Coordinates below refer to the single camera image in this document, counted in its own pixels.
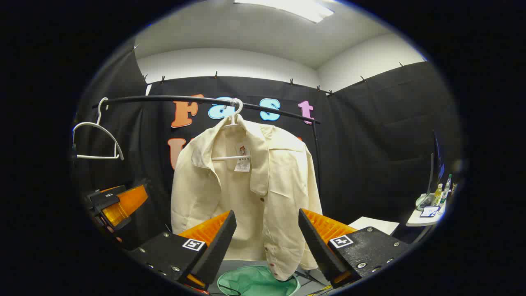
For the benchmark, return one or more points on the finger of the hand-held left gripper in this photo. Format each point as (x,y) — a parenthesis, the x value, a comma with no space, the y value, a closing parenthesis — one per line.
(111,196)
(123,203)

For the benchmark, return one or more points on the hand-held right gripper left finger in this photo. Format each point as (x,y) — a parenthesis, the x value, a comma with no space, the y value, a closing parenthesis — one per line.
(220,246)

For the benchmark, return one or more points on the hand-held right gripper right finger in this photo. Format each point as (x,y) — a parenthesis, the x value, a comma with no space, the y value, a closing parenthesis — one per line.
(316,250)

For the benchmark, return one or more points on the green laundry hamper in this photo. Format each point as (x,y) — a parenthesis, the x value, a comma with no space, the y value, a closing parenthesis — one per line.
(254,283)

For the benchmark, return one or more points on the cream jacket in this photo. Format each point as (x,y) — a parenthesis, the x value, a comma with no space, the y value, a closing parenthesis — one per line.
(283,193)

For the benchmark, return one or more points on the white small clothes hanger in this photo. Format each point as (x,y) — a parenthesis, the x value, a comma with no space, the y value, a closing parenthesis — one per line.
(98,156)

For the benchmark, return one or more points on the black clothes rack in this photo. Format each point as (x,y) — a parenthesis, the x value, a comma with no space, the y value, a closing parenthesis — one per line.
(172,98)

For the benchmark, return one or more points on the white wide-shouldered clothes hanger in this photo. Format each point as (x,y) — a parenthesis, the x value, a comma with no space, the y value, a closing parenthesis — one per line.
(237,107)

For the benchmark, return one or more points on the white board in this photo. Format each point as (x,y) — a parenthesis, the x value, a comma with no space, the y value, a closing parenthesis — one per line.
(376,225)

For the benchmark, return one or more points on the white side table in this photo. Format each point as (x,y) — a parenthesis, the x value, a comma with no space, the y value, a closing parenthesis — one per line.
(417,221)

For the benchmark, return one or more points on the black backdrop cloth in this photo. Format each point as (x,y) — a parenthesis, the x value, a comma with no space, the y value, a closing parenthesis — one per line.
(370,156)

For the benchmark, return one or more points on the clear bowl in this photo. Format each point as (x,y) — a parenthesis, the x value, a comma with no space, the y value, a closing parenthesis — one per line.
(421,202)

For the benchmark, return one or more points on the yellow bottle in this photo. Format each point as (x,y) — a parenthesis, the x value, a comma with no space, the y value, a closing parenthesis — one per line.
(438,195)

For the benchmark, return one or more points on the white bottle green cap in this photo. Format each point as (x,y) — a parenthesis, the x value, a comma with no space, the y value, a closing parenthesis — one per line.
(446,191)

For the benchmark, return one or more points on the black monitor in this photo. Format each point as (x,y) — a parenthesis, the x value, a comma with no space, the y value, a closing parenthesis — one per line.
(438,160)

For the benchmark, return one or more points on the ceiling light panel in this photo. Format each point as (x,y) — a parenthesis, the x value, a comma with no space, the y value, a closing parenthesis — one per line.
(296,8)

